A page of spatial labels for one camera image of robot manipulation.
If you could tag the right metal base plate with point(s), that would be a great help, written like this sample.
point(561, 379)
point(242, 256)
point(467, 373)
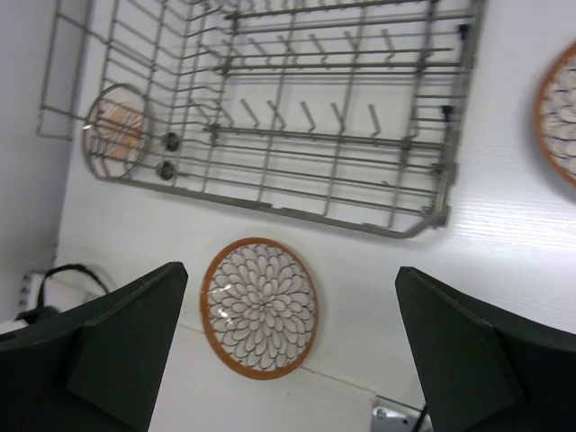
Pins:
point(393, 416)

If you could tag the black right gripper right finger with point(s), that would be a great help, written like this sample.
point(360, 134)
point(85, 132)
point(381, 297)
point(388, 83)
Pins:
point(482, 368)

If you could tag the floral plate orange rim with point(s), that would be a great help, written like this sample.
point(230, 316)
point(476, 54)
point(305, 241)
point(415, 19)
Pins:
point(260, 308)
point(554, 115)

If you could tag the white sunburst plate green rim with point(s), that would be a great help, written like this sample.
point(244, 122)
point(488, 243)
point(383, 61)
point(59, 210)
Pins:
point(117, 132)

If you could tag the grey wire dish rack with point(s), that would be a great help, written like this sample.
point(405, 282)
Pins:
point(342, 113)

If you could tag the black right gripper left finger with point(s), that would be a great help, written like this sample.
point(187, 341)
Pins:
point(98, 366)

